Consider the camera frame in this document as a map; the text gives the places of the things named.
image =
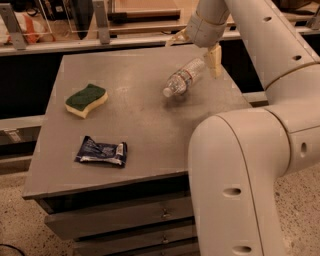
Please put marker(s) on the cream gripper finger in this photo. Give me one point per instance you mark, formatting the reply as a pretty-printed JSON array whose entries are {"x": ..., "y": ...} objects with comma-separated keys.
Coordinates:
[
  {"x": 178, "y": 37},
  {"x": 213, "y": 60}
]

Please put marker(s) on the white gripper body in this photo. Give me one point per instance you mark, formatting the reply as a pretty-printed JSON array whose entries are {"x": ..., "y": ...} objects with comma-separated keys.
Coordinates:
[{"x": 204, "y": 32}]

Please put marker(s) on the clear plastic water bottle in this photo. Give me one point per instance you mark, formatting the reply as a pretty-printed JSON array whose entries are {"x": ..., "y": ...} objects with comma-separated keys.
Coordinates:
[{"x": 180, "y": 81}]

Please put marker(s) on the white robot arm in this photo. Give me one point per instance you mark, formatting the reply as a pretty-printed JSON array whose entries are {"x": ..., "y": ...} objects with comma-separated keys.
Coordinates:
[{"x": 234, "y": 158}]

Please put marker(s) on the green and yellow sponge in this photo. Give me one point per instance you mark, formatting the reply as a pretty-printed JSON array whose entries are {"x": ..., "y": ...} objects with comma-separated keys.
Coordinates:
[{"x": 84, "y": 101}]

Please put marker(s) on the dark wooden bar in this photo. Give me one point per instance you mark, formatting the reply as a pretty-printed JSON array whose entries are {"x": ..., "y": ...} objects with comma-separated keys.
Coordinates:
[{"x": 144, "y": 16}]

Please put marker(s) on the grey drawer cabinet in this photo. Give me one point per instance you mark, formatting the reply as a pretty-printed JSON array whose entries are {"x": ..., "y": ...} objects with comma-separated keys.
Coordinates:
[{"x": 157, "y": 129}]

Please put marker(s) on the orange and white bag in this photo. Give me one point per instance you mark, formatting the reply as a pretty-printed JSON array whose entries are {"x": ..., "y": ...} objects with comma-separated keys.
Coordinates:
[{"x": 33, "y": 31}]

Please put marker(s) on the dark blue snack packet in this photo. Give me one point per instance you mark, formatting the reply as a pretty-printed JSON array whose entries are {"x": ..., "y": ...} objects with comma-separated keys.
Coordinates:
[{"x": 91, "y": 151}]

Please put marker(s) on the bottom grey drawer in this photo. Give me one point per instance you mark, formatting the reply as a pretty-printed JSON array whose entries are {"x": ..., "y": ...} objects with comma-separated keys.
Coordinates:
[{"x": 171, "y": 249}]

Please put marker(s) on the grey drawer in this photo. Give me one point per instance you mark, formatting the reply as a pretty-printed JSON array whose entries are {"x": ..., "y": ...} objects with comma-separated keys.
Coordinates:
[
  {"x": 155, "y": 235},
  {"x": 119, "y": 216},
  {"x": 171, "y": 249}
]

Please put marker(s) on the middle grey drawer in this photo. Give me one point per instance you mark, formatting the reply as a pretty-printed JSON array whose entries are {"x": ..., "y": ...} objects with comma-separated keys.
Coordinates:
[{"x": 155, "y": 235}]

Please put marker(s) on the top grey drawer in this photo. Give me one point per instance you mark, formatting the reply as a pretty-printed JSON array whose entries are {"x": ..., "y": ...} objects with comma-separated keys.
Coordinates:
[{"x": 119, "y": 216}]

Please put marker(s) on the middle metal bracket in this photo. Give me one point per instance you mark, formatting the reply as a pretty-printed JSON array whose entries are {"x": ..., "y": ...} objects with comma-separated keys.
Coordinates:
[{"x": 101, "y": 21}]

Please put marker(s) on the metal bracket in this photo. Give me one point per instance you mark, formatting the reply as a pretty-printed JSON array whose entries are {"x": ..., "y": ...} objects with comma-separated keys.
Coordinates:
[
  {"x": 314, "y": 22},
  {"x": 18, "y": 40},
  {"x": 101, "y": 21}
]

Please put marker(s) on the right metal bracket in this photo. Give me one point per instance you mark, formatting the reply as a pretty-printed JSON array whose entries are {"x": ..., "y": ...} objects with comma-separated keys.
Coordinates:
[{"x": 314, "y": 22}]

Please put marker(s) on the left metal bracket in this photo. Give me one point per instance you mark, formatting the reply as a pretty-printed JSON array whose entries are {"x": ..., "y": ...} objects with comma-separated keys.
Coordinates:
[{"x": 18, "y": 40}]

